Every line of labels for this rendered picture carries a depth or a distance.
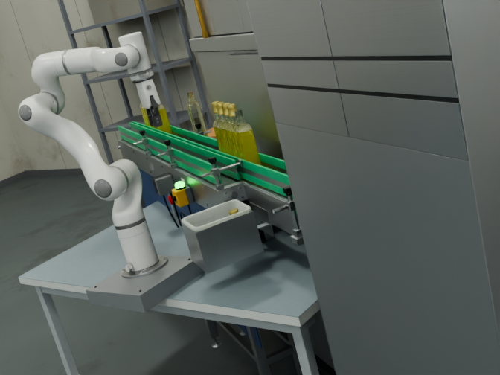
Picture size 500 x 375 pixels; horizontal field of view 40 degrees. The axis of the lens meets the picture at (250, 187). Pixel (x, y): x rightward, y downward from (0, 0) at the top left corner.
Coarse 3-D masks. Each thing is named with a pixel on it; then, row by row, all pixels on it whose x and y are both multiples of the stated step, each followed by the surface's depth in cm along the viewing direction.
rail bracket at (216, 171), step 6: (210, 162) 252; (240, 162) 256; (216, 168) 253; (222, 168) 254; (228, 168) 255; (204, 174) 252; (210, 174) 253; (216, 174) 253; (216, 180) 254; (216, 186) 255; (222, 186) 255
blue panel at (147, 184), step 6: (138, 168) 398; (144, 174) 388; (144, 180) 394; (150, 180) 378; (144, 186) 400; (150, 186) 384; (150, 192) 390; (156, 198) 380; (162, 198) 365; (162, 204) 370; (168, 204) 356; (192, 204) 310; (198, 204) 300; (180, 210) 336; (186, 210) 324; (192, 210) 313; (198, 210) 303; (186, 216) 328
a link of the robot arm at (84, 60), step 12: (84, 48) 245; (96, 48) 238; (108, 48) 234; (120, 48) 232; (132, 48) 234; (72, 60) 244; (84, 60) 243; (96, 60) 236; (108, 60) 233; (120, 60) 231; (132, 60) 232; (72, 72) 248; (84, 72) 247
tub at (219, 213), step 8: (232, 200) 254; (208, 208) 252; (216, 208) 252; (224, 208) 253; (232, 208) 254; (240, 208) 249; (248, 208) 240; (192, 216) 249; (200, 216) 250; (208, 216) 251; (216, 216) 252; (224, 216) 254; (232, 216) 237; (192, 224) 249; (200, 224) 250; (208, 224) 235; (216, 224) 237
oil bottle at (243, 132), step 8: (240, 128) 254; (248, 128) 255; (240, 136) 254; (248, 136) 255; (240, 144) 256; (248, 144) 256; (240, 152) 259; (248, 152) 256; (256, 152) 258; (248, 160) 257; (256, 160) 258
